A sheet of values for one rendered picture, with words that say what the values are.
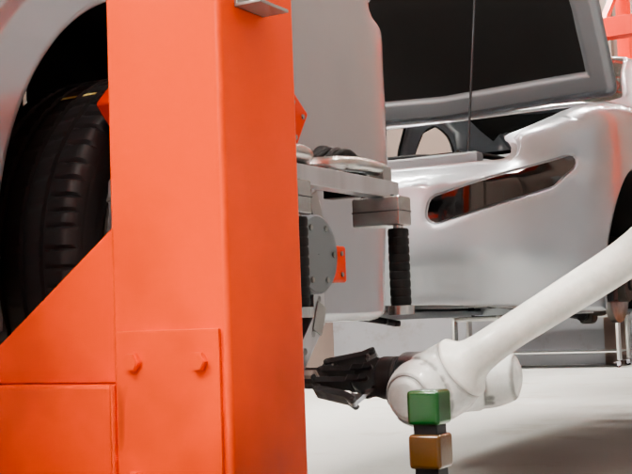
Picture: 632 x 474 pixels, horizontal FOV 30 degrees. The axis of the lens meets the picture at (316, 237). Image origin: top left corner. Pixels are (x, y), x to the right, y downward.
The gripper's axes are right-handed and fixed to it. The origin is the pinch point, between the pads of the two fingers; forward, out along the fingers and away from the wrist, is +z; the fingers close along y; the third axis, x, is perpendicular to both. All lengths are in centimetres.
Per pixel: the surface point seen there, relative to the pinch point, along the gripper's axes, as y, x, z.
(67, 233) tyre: -21, 55, 7
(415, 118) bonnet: 300, -153, 123
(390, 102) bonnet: 303, -144, 134
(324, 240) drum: 3.0, 29.9, -16.6
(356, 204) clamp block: 16.4, 25.9, -16.2
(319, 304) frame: 11.6, 7.2, -2.4
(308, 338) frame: 4.5, 5.7, -2.2
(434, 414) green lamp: -44, 43, -54
